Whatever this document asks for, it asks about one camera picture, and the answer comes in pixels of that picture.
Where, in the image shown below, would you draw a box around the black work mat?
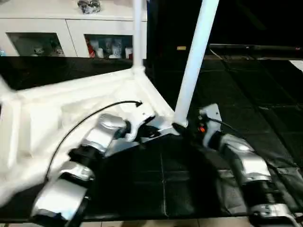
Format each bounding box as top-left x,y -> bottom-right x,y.
0,54 -> 303,223

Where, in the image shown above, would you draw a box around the long black bar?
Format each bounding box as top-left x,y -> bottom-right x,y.
209,44 -> 303,53

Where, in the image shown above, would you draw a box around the white plastic table top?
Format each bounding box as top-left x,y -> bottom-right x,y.
0,66 -> 187,209

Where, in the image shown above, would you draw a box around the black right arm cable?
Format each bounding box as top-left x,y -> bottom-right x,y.
206,118 -> 242,138

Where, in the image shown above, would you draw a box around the small dark figurines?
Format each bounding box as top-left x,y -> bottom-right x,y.
31,43 -> 62,55

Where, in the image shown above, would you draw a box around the small grey metal object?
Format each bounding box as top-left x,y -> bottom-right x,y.
77,0 -> 101,14

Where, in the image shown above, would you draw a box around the white plastic table leg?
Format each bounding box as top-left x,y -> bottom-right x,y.
0,78 -> 15,102
173,0 -> 220,127
132,0 -> 147,74

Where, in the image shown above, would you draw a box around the large black cabinet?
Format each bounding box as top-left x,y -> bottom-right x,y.
147,0 -> 303,57

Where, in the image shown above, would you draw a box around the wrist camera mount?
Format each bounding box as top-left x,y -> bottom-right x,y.
198,104 -> 221,147
125,103 -> 157,142

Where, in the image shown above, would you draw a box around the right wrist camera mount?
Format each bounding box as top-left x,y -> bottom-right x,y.
198,104 -> 221,147

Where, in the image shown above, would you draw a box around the white glass-door cabinet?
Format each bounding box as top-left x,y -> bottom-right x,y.
0,0 -> 148,60

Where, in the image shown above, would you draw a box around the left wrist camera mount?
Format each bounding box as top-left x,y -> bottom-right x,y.
125,103 -> 157,142

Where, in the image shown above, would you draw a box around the white board strip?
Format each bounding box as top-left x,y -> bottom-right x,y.
289,60 -> 303,74

